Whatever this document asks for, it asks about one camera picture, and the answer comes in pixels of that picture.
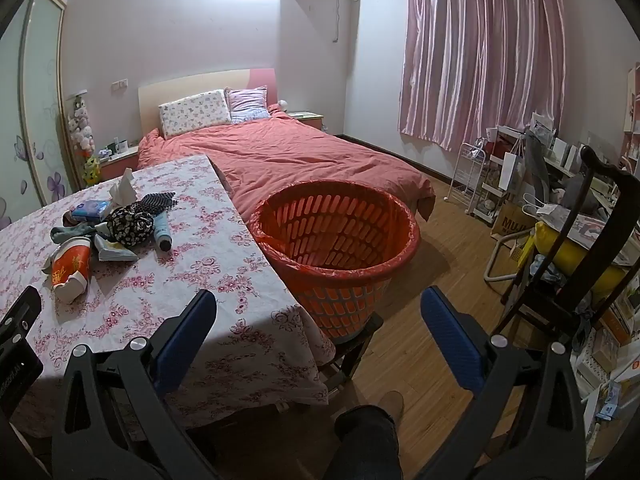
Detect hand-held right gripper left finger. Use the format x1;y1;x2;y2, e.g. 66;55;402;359
50;287;218;480

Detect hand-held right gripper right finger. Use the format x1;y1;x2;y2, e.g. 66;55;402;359
420;286;588;480

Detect orange plastic laundry basket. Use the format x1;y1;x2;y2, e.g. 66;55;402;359
249;180;421;343

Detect light blue bottle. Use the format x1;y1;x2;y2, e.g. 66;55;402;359
152;212;173;252

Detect white packet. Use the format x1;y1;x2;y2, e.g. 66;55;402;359
92;235;140;262

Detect pale green sock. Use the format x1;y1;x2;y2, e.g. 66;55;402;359
50;220;101;246

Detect black floral cloth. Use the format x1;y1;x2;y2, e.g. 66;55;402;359
106;205;156;248

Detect blue packet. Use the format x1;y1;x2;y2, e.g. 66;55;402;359
71;200;113;223

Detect person's brown shoe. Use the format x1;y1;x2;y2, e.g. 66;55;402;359
377;391;405;428

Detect dark wooden stool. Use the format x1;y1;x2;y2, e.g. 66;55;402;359
320;312;385;391

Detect brown paper bag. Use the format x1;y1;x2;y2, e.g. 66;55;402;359
491;200;536;241

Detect person's leg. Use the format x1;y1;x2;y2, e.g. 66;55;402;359
322;405;403;480

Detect yellow cushion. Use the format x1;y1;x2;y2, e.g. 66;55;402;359
535;222;628;291

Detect black mesh pad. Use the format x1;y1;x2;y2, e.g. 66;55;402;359
135;191;180;216

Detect white storage cart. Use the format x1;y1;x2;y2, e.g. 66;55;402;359
472;127;526;223

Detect white crumpled tissue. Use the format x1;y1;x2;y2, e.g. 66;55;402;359
109;167;137;208

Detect white paper bag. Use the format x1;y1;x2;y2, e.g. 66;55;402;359
501;152;526;193

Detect pink nightstand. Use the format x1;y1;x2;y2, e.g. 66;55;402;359
287;111;326;133
97;145;140;183

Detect yellow green plush toy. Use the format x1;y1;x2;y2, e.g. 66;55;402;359
82;156;103;186

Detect bed with pink duvet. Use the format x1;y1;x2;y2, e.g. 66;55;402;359
137;110;437;221

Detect hanging plush toys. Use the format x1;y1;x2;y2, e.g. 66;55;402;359
67;95;96;153

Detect white floral pillow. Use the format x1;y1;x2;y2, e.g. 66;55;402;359
158;89;233;138

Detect dark wooden chair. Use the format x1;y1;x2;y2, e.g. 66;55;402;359
492;145;640;341

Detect sliding door wardrobe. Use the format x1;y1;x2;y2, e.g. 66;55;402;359
0;0;81;233

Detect pink striped pillow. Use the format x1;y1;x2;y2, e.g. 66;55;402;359
225;86;271;123

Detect cream and pink headboard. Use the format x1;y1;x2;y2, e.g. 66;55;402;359
138;67;277;136

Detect pink curtain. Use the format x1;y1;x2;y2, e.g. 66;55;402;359
398;0;568;151

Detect white wire rack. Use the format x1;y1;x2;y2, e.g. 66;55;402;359
450;142;488;211

